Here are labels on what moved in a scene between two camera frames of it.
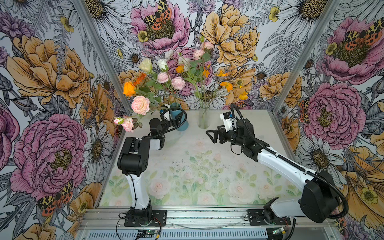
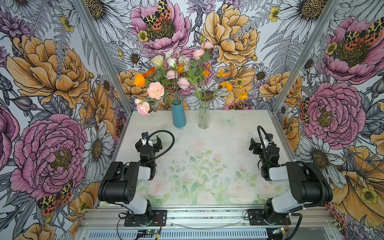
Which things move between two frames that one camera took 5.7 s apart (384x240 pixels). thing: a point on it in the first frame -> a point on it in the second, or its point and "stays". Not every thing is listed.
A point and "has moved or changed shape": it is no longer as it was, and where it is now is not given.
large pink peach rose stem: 140,106 -> 156,90
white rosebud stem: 163,64 -> 172,63
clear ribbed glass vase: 204,115 stays
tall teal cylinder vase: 174,113 has moved or changed shape
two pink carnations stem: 175,83 has moved or changed shape
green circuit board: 146,233 stays
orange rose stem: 129,90 -> 139,80
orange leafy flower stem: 141,79 -> 159,74
